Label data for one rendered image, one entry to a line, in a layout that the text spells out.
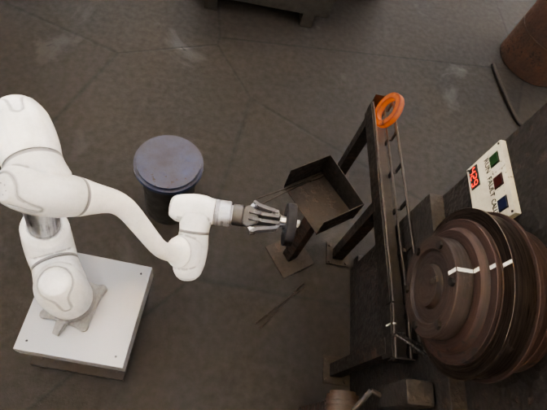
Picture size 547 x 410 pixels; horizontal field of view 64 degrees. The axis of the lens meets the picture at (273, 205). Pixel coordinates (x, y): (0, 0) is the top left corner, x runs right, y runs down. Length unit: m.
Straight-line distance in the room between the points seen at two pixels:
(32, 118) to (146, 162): 0.98
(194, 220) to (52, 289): 0.50
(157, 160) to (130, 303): 0.68
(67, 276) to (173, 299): 0.80
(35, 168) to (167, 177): 1.02
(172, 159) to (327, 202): 0.75
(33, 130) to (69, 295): 0.63
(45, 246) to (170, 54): 1.86
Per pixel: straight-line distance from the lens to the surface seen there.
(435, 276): 1.25
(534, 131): 1.46
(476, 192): 1.58
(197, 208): 1.46
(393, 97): 2.28
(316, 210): 1.86
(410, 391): 1.56
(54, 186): 1.09
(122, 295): 1.80
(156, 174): 2.04
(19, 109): 1.19
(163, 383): 2.18
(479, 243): 1.23
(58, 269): 1.58
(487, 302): 1.18
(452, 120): 3.46
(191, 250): 1.44
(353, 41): 3.62
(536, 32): 4.04
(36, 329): 1.84
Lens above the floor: 2.17
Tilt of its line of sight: 60 degrees down
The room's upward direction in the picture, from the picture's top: 23 degrees clockwise
